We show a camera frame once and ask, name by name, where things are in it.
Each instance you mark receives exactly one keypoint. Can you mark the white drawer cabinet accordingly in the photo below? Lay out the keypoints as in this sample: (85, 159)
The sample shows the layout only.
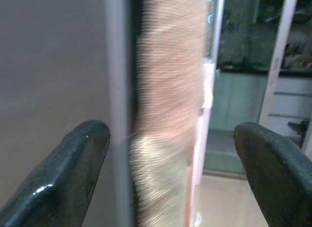
(292, 102)

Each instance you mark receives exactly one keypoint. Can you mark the black kitchen countertop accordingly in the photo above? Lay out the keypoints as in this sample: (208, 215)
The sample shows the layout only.
(243, 69)

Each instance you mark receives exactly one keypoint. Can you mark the grey vertical frame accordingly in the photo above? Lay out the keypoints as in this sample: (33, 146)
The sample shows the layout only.
(118, 90)

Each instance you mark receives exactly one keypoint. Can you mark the pale green cabinet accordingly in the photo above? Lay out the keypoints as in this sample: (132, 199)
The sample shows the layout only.
(234, 100)

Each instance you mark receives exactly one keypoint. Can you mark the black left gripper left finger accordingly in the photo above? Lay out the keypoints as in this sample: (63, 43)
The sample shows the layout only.
(61, 178)

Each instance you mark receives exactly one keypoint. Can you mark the narrow white door frame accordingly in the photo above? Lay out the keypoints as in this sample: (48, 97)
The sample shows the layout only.
(207, 90)

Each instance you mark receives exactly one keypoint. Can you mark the white sliding door frame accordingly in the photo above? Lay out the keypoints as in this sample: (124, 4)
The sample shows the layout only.
(275, 73)

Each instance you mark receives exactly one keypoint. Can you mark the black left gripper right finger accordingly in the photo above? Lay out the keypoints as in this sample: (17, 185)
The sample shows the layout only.
(280, 178)

